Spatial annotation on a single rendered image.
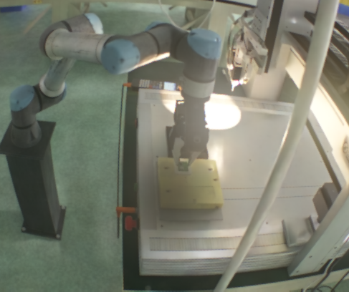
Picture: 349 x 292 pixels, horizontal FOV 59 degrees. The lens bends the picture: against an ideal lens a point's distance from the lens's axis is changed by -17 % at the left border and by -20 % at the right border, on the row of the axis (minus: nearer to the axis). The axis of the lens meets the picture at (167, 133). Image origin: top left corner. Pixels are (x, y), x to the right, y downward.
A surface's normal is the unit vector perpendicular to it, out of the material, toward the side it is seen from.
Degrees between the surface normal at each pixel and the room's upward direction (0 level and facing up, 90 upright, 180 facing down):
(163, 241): 0
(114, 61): 91
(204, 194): 0
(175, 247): 0
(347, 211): 90
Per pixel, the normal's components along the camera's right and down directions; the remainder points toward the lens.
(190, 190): 0.12, -0.78
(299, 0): 0.06, 0.62
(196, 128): 0.14, -0.36
